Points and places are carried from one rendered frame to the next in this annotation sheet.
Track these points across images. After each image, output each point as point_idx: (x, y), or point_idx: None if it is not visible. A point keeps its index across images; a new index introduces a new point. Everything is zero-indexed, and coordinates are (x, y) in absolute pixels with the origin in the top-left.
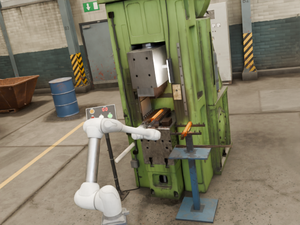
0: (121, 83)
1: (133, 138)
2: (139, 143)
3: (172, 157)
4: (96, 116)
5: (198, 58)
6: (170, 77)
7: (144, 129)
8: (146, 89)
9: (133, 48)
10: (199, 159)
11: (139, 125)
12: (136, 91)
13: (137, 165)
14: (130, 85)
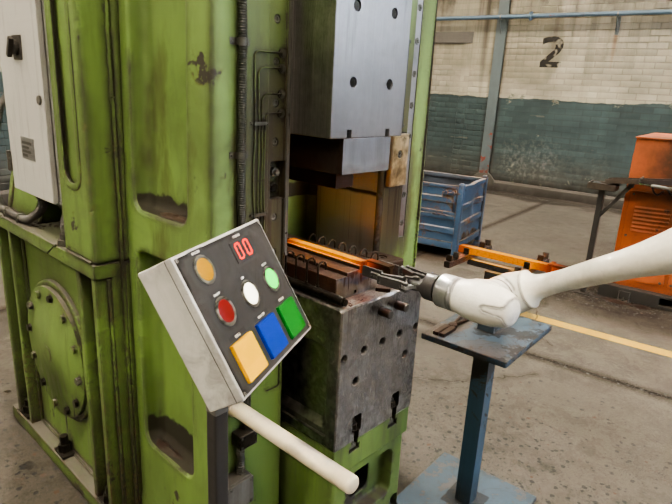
0: (227, 120)
1: (510, 323)
2: (255, 394)
3: (511, 359)
4: (232, 296)
5: None
6: None
7: (498, 279)
8: (371, 141)
9: None
10: (543, 335)
11: (407, 283)
12: (271, 164)
13: (253, 492)
14: (265, 132)
